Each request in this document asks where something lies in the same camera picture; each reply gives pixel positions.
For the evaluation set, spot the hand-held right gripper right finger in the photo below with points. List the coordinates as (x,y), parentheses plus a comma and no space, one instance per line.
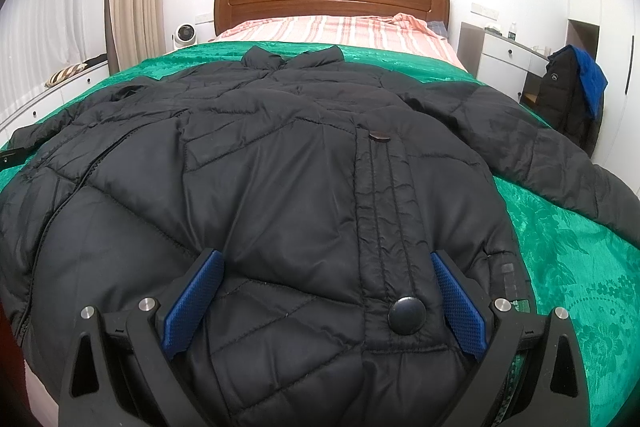
(457,299)

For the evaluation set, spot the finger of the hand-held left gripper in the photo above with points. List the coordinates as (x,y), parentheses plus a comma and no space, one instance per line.
(11,157)

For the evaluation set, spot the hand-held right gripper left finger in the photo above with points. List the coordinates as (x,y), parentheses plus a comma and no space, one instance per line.
(196,296)

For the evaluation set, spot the black puffer jacket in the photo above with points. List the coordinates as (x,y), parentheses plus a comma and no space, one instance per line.
(280,187)

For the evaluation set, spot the white window bench cabinet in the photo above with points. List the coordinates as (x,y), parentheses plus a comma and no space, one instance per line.
(75,93)

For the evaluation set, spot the striped cushion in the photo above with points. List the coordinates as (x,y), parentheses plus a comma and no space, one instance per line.
(65,76)

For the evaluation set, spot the green patterned blanket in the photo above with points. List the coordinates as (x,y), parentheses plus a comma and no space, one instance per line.
(565,267)

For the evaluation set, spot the dark cloth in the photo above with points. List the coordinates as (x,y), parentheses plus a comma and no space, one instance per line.
(95,58)

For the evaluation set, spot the white sheer curtain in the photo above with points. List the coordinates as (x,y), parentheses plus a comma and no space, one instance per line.
(55,7)

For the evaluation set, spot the small white fan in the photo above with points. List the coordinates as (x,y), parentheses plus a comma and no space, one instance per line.
(186,33)

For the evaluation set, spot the black jacket on chair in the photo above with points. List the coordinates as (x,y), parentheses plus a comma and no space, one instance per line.
(562,92)

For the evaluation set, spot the blue garment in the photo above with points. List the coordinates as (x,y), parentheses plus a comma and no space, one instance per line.
(592,77)

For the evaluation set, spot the grey blue pillow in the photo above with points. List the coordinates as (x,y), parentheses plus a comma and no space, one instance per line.
(437,28)

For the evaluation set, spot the small bottle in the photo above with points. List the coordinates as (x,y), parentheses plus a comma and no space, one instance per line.
(511,32)

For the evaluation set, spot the white wardrobe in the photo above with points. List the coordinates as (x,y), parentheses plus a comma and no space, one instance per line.
(620,57)

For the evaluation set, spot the pink striped bed sheet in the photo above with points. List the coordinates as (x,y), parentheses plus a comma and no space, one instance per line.
(325,29)

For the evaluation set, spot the dark red bed frame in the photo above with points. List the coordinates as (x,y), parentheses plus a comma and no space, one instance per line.
(11,357)

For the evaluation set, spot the white wall socket strip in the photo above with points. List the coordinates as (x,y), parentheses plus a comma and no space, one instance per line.
(204,17)
(483,11)

